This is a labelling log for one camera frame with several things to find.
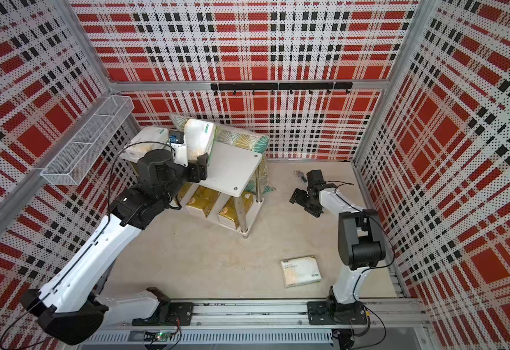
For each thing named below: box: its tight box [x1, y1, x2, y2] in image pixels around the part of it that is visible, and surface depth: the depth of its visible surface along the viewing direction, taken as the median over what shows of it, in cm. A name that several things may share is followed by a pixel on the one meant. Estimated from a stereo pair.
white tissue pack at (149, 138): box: [119, 125, 172, 163], surface depth 76 cm
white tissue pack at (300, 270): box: [280, 255, 323, 289], surface depth 80 cm
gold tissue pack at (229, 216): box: [217, 192, 253, 230], surface depth 86 cm
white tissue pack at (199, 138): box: [183, 118, 217, 162], surface depth 64 cm
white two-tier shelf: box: [179, 141, 264, 238], surface depth 75 cm
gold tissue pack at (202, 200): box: [185, 185, 221, 219], surface depth 92 cm
